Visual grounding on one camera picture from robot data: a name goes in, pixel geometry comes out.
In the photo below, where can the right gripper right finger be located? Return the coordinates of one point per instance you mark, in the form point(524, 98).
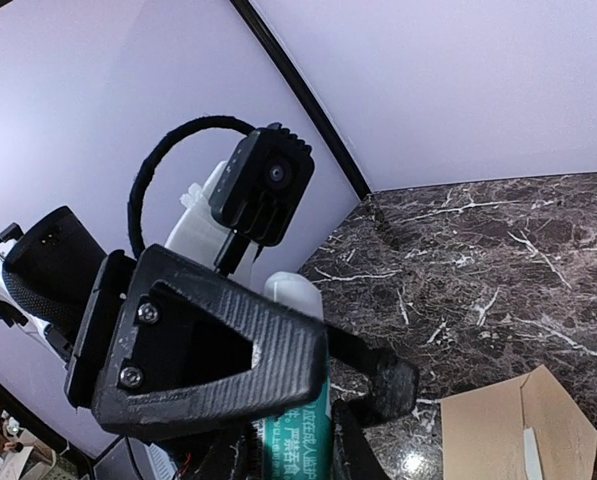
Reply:
point(353, 458)

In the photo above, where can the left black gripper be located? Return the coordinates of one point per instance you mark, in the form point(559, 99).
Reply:
point(192, 351)

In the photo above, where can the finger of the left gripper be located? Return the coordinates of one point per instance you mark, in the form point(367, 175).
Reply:
point(393, 380)

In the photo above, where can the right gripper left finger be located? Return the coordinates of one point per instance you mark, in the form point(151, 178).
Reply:
point(228, 456)

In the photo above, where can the brown kraft envelope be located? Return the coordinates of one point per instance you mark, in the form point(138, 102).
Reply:
point(482, 430)

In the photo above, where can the white letter paper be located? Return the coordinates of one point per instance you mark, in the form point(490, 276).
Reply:
point(532, 461)

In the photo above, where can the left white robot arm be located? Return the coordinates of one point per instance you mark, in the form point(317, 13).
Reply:
point(48, 272)

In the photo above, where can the left black corner post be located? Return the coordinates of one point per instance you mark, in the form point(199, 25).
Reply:
point(303, 93)

